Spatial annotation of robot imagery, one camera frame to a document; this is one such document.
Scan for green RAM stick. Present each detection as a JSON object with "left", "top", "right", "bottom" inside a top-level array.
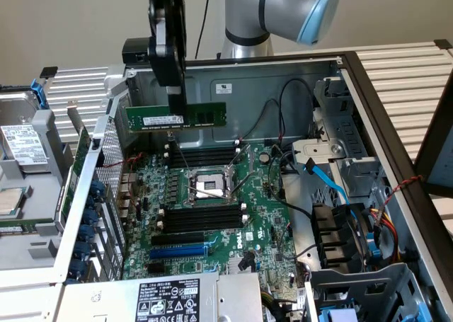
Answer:
[
  {"left": 125, "top": 101, "right": 227, "bottom": 134},
  {"left": 0, "top": 222, "right": 56, "bottom": 236}
]

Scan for RAM slot white latches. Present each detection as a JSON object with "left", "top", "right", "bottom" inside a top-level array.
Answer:
[
  {"left": 163, "top": 139, "right": 242, "bottom": 154},
  {"left": 163, "top": 146, "right": 243, "bottom": 163},
  {"left": 158, "top": 202, "right": 248, "bottom": 217},
  {"left": 156, "top": 214, "right": 248, "bottom": 230}
]

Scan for black box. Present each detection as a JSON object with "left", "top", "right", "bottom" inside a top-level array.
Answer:
[{"left": 122, "top": 38, "right": 150, "bottom": 64}]

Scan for white case sticker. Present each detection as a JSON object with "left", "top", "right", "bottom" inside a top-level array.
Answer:
[{"left": 214, "top": 81, "right": 235, "bottom": 96}]

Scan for open metal PC case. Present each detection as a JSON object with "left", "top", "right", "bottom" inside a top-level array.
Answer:
[{"left": 52, "top": 50, "right": 453, "bottom": 322}]

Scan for green graphics card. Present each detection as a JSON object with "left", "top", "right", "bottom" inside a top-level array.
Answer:
[{"left": 59, "top": 100, "right": 92, "bottom": 226}]

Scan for metal socket cover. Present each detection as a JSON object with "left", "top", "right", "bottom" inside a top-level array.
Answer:
[{"left": 226, "top": 144, "right": 255, "bottom": 195}]

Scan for CPU socket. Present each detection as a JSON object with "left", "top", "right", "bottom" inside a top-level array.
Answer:
[{"left": 183, "top": 164, "right": 242, "bottom": 209}]

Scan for blue disk caddy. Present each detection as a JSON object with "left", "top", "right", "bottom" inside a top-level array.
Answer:
[{"left": 0, "top": 78, "right": 50, "bottom": 111}]

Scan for blue card retention clip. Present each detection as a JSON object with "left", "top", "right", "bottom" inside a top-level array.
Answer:
[
  {"left": 83, "top": 208, "right": 99, "bottom": 227},
  {"left": 78, "top": 224, "right": 96, "bottom": 243},
  {"left": 88, "top": 179, "right": 104, "bottom": 205},
  {"left": 74, "top": 241, "right": 91, "bottom": 261},
  {"left": 69, "top": 260, "right": 87, "bottom": 280}
]

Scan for green Dell motherboard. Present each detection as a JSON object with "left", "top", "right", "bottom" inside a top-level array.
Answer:
[{"left": 122, "top": 142, "right": 309, "bottom": 294}]

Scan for silver hard disk white label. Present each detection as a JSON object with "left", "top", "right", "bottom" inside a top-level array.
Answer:
[{"left": 0, "top": 90, "right": 51, "bottom": 175}]

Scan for long black expansion slot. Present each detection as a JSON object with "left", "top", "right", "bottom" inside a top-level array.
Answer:
[{"left": 151, "top": 231, "right": 206, "bottom": 248}]

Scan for grey drive tray assembly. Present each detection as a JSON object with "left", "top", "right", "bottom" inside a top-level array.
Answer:
[{"left": 0, "top": 108, "right": 74, "bottom": 272}]

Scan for blue expansion slot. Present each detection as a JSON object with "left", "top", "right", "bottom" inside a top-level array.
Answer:
[{"left": 148, "top": 244, "right": 209, "bottom": 262}]

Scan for silver metal disk bay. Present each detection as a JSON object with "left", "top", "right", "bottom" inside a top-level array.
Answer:
[{"left": 292, "top": 76, "right": 389, "bottom": 209}]

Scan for silver chipset heatsink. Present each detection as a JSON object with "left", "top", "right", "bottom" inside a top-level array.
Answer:
[{"left": 227, "top": 254, "right": 258, "bottom": 275}]

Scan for silver CPU chip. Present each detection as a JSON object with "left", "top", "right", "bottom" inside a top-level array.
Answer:
[{"left": 0, "top": 186, "right": 28, "bottom": 219}]

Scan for black fan shroud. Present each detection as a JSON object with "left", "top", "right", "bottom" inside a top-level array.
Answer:
[{"left": 310, "top": 201, "right": 373, "bottom": 270}]

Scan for grey power supply unit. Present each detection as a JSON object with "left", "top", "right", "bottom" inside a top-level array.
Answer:
[{"left": 52, "top": 270, "right": 265, "bottom": 322}]

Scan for black framed panel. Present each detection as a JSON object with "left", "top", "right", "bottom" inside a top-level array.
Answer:
[{"left": 413, "top": 83, "right": 453, "bottom": 200}]

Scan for blue plastic fan clip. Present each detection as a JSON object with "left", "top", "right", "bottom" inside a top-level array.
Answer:
[{"left": 367, "top": 239, "right": 382, "bottom": 263}]

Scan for dark grey drive cage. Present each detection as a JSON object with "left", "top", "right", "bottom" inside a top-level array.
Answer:
[{"left": 304, "top": 261, "right": 438, "bottom": 322}]

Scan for black camera cable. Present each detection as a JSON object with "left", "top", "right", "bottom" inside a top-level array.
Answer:
[{"left": 194, "top": 0, "right": 213, "bottom": 60}]

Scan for black wire with plug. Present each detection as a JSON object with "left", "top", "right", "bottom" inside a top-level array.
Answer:
[{"left": 149, "top": 131, "right": 177, "bottom": 150}]

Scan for black red looped wire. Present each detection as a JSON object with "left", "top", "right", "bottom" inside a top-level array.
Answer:
[{"left": 243, "top": 98, "right": 282, "bottom": 142}]

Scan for red black twisted wire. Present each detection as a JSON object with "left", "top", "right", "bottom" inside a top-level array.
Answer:
[
  {"left": 383, "top": 174, "right": 425, "bottom": 213},
  {"left": 95, "top": 151, "right": 147, "bottom": 173}
]

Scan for black motherboard wire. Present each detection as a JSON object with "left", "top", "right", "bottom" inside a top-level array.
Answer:
[{"left": 266, "top": 151, "right": 316, "bottom": 219}]

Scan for blue SATA wire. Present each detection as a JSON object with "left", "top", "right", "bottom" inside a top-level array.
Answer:
[{"left": 304, "top": 157, "right": 359, "bottom": 221}]

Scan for yellow red power wires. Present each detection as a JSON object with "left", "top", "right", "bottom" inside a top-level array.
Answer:
[{"left": 369, "top": 208, "right": 394, "bottom": 238}]

